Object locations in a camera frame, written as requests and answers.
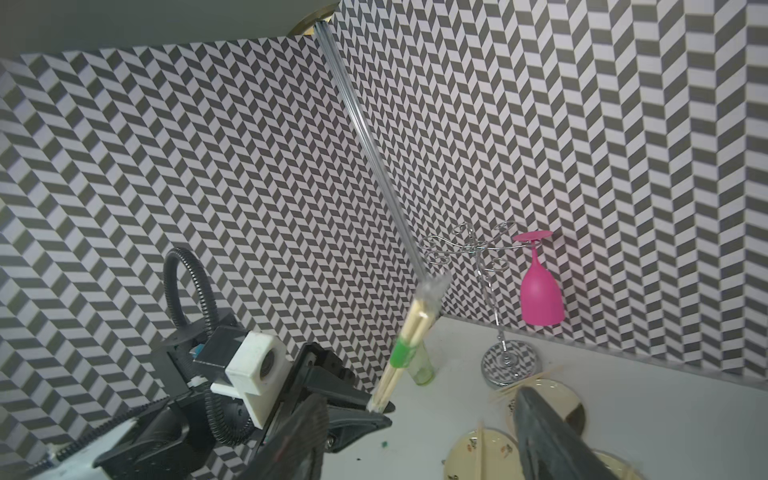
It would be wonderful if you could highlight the cream plate right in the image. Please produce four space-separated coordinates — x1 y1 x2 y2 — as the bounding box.
593 450 644 480

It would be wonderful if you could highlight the metal glass holder stand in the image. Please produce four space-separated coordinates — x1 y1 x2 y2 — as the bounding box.
424 221 541 390

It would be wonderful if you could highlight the chopsticks green label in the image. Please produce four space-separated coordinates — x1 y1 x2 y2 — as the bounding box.
366 272 452 413

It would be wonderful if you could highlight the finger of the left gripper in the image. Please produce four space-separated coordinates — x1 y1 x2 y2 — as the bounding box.
305 367 371 410
325 413 392 453

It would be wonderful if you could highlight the pink plastic wine glass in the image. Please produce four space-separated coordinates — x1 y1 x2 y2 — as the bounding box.
513 230 565 327

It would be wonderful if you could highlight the cream plate with black spot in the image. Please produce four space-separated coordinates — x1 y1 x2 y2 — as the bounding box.
525 379 587 436

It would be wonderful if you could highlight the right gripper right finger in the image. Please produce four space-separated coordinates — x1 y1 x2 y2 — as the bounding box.
513 387 616 480

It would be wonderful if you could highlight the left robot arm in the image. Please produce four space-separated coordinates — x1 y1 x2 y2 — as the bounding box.
23 247 395 479

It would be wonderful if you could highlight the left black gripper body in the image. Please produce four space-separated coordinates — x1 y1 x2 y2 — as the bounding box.
253 343 350 453

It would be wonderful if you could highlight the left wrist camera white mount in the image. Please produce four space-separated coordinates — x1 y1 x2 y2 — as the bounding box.
193 326 292 430

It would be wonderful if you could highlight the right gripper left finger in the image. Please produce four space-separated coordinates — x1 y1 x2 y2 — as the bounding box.
238 394 329 480

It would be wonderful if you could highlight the cream plate front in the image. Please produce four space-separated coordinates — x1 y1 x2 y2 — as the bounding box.
443 428 524 480

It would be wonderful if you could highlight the green transparent plastic cup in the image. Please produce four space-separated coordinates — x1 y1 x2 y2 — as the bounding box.
407 341 436 386

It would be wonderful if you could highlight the chopsticks panda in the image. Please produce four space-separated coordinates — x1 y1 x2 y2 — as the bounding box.
488 365 564 402
473 420 484 480

